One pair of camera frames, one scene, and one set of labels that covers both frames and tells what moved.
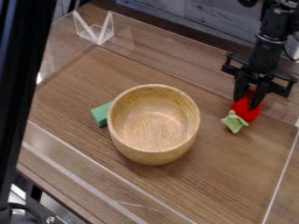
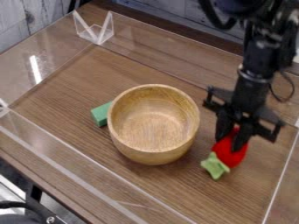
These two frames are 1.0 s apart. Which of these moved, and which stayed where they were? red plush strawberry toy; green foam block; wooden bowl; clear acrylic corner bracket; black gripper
Moved: red plush strawberry toy; black gripper
Stayed: clear acrylic corner bracket; green foam block; wooden bowl
